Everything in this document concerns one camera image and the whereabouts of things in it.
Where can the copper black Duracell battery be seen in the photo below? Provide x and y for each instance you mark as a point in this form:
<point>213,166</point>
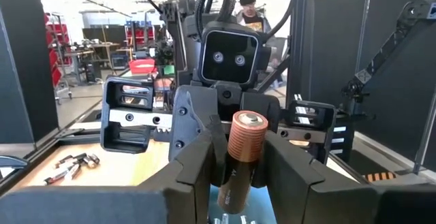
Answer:
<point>64,161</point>
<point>95,158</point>
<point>80,156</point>
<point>247,139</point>

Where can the dark table clamp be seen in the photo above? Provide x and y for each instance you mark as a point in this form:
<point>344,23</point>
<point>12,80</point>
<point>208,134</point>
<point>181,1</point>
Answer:
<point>13,161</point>

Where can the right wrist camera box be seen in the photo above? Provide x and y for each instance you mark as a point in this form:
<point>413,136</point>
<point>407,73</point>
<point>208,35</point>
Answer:
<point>230,47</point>

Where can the person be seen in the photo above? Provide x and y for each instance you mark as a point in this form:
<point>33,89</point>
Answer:
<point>250,16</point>

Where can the red plastic crate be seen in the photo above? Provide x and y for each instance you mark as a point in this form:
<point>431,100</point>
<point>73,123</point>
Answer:
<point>142,66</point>

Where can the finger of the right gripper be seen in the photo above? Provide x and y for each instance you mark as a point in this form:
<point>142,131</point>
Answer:
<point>194,108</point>
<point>269,108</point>

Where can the black room divider panel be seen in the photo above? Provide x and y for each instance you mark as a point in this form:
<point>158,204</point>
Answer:
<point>391,115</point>
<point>24,64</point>

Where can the wooden workbench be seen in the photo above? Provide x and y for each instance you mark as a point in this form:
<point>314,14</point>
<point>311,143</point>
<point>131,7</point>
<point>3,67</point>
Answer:
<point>88,52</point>

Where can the rolling shelf with red bins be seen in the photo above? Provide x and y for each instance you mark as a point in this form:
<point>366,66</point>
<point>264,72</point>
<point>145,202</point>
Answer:
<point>56,71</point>

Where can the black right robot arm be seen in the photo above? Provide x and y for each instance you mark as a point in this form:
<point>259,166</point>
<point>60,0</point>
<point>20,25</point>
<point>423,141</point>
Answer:
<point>177,47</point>

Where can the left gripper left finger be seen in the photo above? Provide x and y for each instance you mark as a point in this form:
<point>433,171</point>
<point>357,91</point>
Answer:
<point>102,207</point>

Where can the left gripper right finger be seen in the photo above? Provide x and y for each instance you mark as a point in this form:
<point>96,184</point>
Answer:
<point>340,203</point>

